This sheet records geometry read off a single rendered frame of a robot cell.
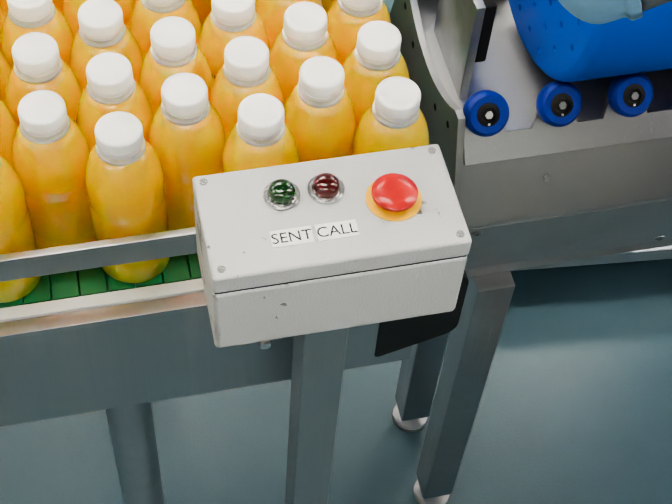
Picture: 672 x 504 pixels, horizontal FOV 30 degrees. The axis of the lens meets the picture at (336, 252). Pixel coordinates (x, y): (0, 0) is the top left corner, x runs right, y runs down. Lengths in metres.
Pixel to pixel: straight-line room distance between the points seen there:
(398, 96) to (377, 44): 0.06
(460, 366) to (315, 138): 0.63
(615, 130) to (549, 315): 1.01
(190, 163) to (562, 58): 0.37
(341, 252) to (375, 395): 1.21
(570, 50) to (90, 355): 0.53
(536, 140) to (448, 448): 0.72
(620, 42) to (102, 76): 0.45
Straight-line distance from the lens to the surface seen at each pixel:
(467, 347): 1.62
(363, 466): 2.08
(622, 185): 1.34
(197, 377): 1.26
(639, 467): 2.16
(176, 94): 1.06
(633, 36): 1.15
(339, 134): 1.10
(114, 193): 1.06
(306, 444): 1.25
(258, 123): 1.04
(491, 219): 1.31
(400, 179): 0.97
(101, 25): 1.13
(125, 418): 1.33
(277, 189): 0.96
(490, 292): 1.52
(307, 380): 1.14
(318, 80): 1.08
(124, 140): 1.03
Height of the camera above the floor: 1.86
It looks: 54 degrees down
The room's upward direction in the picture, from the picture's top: 5 degrees clockwise
